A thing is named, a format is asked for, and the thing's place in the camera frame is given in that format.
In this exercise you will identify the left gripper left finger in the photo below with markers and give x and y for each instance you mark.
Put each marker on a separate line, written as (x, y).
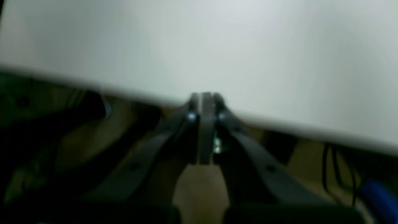
(107, 191)

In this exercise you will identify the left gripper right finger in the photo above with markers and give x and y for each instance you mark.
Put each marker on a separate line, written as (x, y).
(260, 189)

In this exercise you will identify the blue object under table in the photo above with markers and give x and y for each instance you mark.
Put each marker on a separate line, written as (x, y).
(380, 201)

